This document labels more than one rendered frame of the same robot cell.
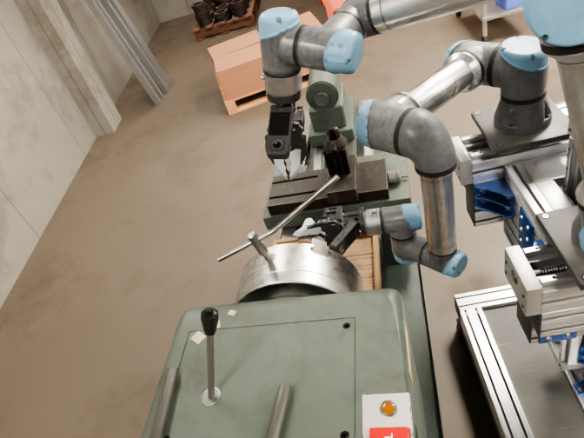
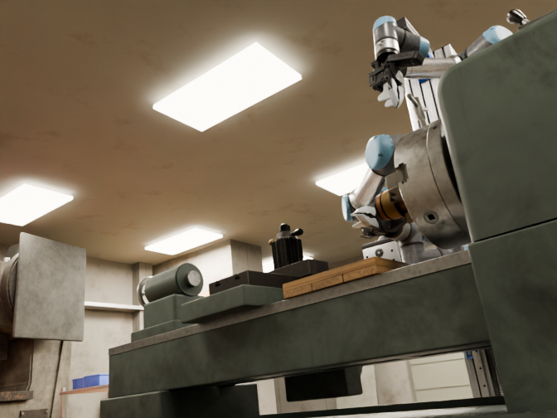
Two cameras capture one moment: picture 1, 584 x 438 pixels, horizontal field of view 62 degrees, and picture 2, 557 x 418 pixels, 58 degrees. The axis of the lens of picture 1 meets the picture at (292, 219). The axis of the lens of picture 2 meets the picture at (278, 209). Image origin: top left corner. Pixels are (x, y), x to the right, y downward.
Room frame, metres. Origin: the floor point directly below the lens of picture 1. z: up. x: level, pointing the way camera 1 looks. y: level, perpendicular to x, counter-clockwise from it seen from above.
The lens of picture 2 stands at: (0.74, 1.31, 0.63)
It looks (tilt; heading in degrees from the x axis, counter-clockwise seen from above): 20 degrees up; 294
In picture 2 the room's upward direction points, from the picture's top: 6 degrees counter-clockwise
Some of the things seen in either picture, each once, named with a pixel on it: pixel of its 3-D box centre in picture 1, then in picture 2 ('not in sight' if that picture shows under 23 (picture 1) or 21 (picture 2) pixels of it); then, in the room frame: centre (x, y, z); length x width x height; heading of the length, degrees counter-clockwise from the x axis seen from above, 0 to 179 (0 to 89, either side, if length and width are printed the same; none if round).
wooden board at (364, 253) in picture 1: (322, 269); (367, 284); (1.10, -0.04, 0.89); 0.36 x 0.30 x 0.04; 72
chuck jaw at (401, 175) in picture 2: not in sight; (401, 186); (0.93, 0.11, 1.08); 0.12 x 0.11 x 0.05; 72
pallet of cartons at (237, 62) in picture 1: (271, 60); not in sight; (4.72, -0.33, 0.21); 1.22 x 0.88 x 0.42; 86
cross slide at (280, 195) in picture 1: (328, 187); (278, 289); (1.43, -0.16, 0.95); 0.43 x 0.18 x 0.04; 72
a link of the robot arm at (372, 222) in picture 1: (372, 221); (395, 226); (1.03, -0.21, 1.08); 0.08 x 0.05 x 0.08; 162
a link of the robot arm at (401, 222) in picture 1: (401, 219); (409, 232); (1.00, -0.29, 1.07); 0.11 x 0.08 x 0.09; 72
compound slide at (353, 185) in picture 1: (342, 178); (296, 274); (1.38, -0.21, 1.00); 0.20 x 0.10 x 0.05; 162
